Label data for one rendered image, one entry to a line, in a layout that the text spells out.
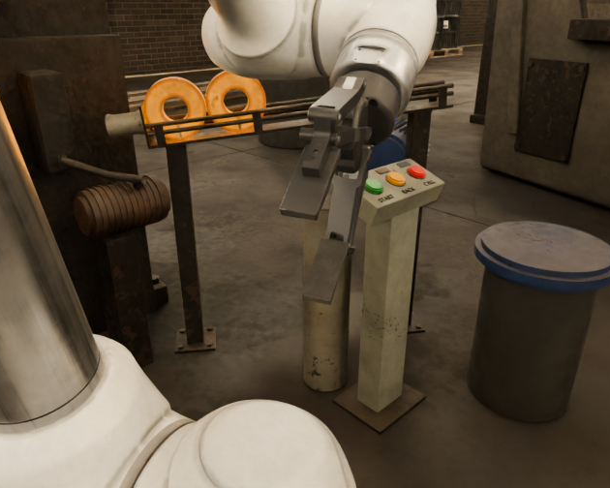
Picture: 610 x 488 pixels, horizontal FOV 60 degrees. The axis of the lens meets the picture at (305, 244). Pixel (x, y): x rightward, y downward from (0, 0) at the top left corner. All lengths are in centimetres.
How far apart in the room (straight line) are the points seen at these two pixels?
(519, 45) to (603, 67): 49
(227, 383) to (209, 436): 108
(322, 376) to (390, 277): 38
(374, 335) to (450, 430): 31
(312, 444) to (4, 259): 25
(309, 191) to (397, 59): 22
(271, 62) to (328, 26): 8
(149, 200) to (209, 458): 106
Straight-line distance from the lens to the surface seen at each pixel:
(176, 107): 503
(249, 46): 65
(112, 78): 161
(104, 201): 137
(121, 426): 48
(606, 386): 170
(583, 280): 126
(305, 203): 40
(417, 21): 64
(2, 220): 37
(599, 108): 300
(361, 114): 52
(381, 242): 116
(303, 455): 42
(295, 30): 66
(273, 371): 154
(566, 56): 310
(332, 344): 138
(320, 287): 52
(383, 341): 128
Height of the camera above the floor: 95
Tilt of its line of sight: 24 degrees down
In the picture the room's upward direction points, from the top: straight up
